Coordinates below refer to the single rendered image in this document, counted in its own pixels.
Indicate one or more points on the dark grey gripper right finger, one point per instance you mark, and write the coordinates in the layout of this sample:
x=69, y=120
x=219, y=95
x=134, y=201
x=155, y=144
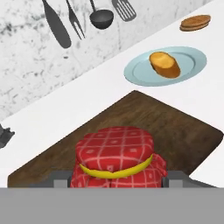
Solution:
x=178, y=180

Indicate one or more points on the golden brown croissant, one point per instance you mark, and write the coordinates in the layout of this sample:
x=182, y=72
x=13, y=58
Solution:
x=164, y=64

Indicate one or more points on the dark grey hanging spoon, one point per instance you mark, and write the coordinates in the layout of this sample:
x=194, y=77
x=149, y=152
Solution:
x=57, y=24

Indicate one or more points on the dark grey hanging fork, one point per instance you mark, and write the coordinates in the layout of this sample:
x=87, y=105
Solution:
x=74, y=20

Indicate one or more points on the light blue plate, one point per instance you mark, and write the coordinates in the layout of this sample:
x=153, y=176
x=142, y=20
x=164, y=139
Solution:
x=186, y=62

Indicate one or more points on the brown round pastry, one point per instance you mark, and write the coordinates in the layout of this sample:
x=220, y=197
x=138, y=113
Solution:
x=195, y=22

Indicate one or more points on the dark wooden cutting board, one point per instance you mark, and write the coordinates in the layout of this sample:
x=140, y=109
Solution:
x=169, y=131

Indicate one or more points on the dark grey slotted spatula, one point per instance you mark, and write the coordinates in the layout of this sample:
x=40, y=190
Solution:
x=124, y=9

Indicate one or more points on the dark grey hob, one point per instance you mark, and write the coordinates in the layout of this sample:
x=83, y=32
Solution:
x=5, y=136

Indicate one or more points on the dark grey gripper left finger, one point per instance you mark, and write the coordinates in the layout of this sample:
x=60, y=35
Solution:
x=59, y=180

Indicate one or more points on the dark grey hanging ladle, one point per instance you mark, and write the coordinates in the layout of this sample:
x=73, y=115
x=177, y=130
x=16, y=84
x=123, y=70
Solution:
x=100, y=17

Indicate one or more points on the jam jar with red cloth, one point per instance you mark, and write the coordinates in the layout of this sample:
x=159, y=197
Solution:
x=116, y=154

